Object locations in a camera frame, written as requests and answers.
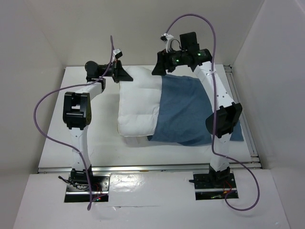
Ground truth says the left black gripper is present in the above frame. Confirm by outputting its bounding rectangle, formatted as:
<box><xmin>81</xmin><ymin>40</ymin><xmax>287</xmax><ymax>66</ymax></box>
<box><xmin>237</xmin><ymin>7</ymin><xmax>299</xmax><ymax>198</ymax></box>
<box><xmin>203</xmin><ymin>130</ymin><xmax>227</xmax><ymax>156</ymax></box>
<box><xmin>98</xmin><ymin>59</ymin><xmax>133</xmax><ymax>83</ymax></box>

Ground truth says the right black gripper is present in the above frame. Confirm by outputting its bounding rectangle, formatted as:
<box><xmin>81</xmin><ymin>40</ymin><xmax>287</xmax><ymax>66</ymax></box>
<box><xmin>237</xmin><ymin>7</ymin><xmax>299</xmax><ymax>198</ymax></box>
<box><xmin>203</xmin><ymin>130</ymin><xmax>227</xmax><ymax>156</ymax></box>
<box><xmin>151</xmin><ymin>46</ymin><xmax>187</xmax><ymax>76</ymax></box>

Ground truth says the white pillow yellow edge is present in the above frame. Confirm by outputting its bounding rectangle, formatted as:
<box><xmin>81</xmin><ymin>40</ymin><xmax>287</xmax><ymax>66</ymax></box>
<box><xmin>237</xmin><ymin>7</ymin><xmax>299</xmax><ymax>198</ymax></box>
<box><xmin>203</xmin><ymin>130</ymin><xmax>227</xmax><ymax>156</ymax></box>
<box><xmin>118</xmin><ymin>66</ymin><xmax>162</xmax><ymax>137</ymax></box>

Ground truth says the blue pillowcase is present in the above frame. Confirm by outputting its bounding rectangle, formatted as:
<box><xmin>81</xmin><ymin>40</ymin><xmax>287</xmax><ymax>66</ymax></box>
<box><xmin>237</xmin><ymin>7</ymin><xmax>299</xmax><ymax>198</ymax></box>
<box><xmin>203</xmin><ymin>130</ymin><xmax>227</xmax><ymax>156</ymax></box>
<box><xmin>146</xmin><ymin>74</ymin><xmax>244</xmax><ymax>146</ymax></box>

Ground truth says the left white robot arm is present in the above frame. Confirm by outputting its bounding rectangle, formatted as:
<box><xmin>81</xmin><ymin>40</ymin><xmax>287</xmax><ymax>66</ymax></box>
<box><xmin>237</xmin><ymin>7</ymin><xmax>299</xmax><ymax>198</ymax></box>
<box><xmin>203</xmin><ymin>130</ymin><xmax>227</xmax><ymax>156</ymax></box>
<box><xmin>62</xmin><ymin>60</ymin><xmax>133</xmax><ymax>190</ymax></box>

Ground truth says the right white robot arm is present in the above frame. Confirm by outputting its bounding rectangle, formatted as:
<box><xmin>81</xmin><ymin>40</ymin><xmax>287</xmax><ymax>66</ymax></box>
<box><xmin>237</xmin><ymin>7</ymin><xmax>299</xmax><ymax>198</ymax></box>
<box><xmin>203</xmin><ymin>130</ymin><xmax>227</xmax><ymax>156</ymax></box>
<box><xmin>152</xmin><ymin>32</ymin><xmax>243</xmax><ymax>187</ymax></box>

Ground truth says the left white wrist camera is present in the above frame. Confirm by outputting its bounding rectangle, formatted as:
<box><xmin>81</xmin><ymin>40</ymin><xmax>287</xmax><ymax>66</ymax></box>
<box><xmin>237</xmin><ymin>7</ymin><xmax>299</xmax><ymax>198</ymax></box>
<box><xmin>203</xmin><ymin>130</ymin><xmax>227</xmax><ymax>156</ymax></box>
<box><xmin>112</xmin><ymin>49</ymin><xmax>122</xmax><ymax>61</ymax></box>

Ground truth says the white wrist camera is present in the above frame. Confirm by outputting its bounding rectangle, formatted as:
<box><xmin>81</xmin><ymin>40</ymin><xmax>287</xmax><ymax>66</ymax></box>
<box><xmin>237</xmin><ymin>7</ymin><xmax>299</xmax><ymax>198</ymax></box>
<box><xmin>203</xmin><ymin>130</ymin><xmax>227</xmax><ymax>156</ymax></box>
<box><xmin>160</xmin><ymin>33</ymin><xmax>174</xmax><ymax>53</ymax></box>
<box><xmin>112</xmin><ymin>49</ymin><xmax>122</xmax><ymax>61</ymax></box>

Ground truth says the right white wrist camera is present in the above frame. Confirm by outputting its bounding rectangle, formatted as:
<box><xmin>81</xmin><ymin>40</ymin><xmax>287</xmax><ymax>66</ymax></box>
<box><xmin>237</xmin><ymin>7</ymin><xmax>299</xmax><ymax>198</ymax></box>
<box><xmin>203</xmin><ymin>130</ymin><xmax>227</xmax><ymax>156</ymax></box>
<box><xmin>160</xmin><ymin>33</ymin><xmax>174</xmax><ymax>53</ymax></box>

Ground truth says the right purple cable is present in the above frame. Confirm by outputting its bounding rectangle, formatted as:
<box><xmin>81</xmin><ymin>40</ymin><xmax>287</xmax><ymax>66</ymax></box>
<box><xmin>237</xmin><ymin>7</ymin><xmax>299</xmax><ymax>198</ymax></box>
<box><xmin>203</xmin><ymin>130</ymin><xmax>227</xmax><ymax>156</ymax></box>
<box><xmin>165</xmin><ymin>14</ymin><xmax>260</xmax><ymax>212</ymax></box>

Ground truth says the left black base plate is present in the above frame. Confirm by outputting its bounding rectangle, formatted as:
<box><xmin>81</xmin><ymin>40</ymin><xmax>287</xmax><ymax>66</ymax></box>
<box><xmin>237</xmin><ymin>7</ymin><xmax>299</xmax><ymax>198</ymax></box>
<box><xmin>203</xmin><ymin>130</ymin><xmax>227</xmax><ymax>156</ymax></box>
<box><xmin>64</xmin><ymin>175</ymin><xmax>110</xmax><ymax>203</ymax></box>

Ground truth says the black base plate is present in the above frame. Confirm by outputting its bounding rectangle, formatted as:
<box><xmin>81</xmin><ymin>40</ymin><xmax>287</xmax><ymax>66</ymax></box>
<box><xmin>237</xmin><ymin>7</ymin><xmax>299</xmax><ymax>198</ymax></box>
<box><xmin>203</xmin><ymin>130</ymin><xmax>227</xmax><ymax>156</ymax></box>
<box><xmin>64</xmin><ymin>175</ymin><xmax>110</xmax><ymax>203</ymax></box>
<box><xmin>189</xmin><ymin>173</ymin><xmax>239</xmax><ymax>200</ymax></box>

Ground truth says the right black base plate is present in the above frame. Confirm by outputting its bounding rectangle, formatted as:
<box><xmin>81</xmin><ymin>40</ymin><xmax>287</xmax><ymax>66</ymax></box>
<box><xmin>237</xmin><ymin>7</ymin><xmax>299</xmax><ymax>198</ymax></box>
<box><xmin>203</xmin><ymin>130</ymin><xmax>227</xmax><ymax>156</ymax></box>
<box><xmin>189</xmin><ymin>173</ymin><xmax>239</xmax><ymax>200</ymax></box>

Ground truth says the aluminium side rail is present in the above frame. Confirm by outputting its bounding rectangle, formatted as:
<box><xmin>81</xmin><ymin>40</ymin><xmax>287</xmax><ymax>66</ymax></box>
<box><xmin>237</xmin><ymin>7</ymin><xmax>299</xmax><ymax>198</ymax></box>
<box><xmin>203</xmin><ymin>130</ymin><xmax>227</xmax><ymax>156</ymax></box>
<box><xmin>224</xmin><ymin>65</ymin><xmax>262</xmax><ymax>168</ymax></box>

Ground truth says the aluminium front rail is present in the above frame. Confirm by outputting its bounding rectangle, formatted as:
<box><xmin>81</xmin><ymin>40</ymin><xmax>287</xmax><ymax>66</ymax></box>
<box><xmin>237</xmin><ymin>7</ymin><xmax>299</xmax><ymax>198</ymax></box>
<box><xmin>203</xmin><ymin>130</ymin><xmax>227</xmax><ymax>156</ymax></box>
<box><xmin>38</xmin><ymin>161</ymin><xmax>262</xmax><ymax>174</ymax></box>

